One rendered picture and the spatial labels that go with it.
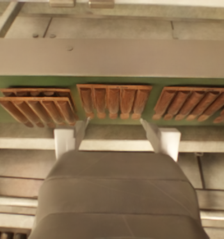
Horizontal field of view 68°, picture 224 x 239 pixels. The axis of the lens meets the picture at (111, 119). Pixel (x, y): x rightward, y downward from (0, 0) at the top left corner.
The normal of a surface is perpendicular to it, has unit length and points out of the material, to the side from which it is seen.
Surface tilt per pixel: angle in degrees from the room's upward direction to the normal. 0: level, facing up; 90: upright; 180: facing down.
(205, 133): 90
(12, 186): 90
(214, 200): 90
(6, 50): 90
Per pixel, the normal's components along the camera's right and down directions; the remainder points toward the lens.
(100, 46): 0.00, -0.48
